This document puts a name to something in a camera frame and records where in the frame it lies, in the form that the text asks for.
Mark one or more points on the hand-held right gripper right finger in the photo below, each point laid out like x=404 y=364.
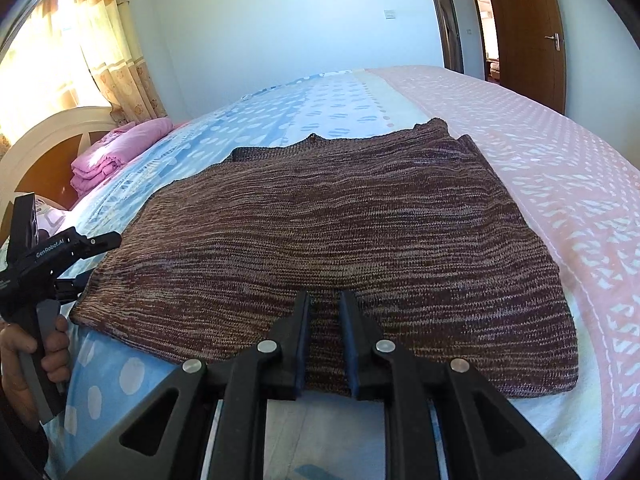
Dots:
x=351 y=350

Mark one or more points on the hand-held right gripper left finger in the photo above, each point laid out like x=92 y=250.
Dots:
x=301 y=345

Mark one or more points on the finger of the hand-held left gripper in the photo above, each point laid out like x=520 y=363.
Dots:
x=102 y=243
x=72 y=287

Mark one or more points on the brown knit sweater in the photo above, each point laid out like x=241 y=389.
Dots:
x=350 y=235

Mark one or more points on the white printed pillow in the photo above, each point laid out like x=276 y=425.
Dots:
x=50 y=217

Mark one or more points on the folded pink blanket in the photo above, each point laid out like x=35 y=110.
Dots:
x=120 y=150

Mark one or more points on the cream wooden bed headboard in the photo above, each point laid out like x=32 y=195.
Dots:
x=50 y=130

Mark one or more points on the yellow patterned curtain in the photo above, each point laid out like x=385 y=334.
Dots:
x=125 y=50
x=35 y=75

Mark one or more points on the bed with polka-dot sheet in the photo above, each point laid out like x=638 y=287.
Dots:
x=550 y=185

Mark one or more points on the brown wooden door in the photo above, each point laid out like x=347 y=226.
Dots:
x=525 y=60

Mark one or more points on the brown wooden door frame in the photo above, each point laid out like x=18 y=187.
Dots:
x=432 y=10

